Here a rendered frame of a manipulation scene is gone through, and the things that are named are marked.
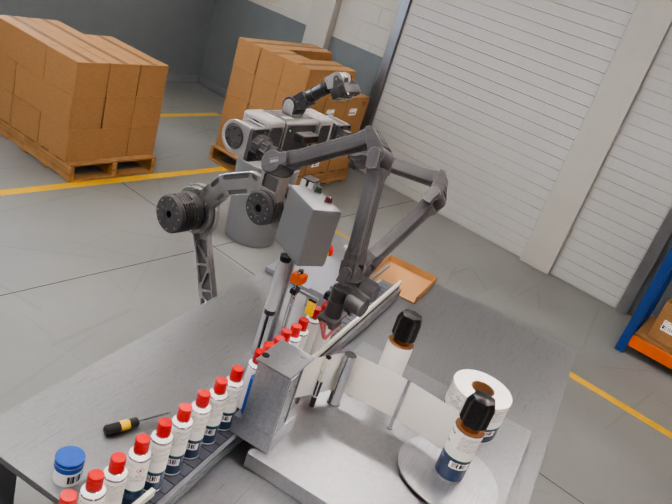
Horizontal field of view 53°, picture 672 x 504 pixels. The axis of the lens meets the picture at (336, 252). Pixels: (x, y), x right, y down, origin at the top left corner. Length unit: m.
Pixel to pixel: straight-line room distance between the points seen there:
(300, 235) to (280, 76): 4.03
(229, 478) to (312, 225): 0.73
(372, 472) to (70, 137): 3.89
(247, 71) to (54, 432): 4.63
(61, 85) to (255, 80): 1.69
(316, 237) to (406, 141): 5.13
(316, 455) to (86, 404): 0.66
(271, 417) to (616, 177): 4.85
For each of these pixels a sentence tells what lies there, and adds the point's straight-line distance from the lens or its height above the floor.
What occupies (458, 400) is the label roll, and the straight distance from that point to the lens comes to 2.23.
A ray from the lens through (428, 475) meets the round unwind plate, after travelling 2.07.
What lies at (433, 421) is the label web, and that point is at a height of 0.99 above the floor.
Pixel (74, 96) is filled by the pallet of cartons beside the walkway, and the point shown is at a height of 0.65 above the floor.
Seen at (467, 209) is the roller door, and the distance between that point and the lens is 6.79.
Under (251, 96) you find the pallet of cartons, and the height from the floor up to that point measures 0.71.
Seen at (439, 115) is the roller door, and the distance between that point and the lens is 6.86.
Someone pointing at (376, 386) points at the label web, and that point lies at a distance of 2.13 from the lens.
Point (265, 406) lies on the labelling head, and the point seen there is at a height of 1.02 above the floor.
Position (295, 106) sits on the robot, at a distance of 2.57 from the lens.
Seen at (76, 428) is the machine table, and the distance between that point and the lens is 1.98.
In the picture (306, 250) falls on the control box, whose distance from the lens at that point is 1.98.
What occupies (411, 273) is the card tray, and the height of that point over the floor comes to 0.83.
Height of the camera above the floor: 2.17
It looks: 24 degrees down
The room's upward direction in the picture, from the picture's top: 18 degrees clockwise
